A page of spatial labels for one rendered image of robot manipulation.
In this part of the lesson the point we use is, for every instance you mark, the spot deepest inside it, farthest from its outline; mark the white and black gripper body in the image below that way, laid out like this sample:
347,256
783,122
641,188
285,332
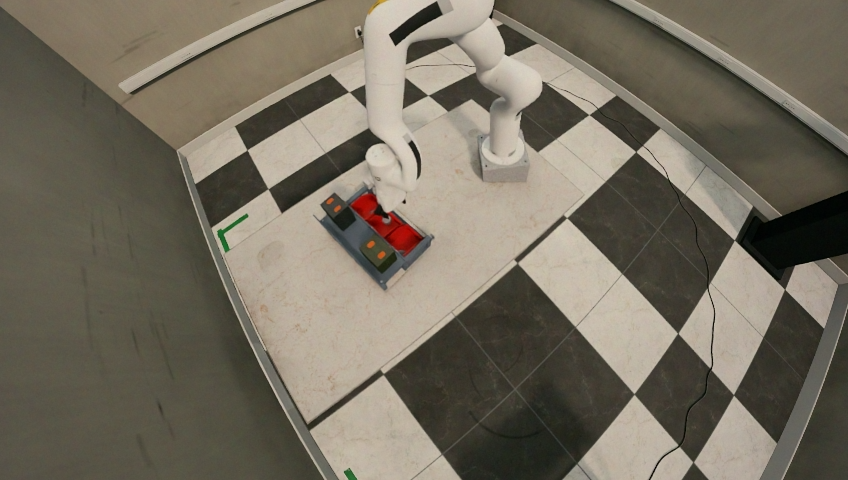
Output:
389,202

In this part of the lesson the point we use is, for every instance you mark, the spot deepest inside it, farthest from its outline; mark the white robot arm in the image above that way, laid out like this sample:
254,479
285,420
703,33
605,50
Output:
390,27

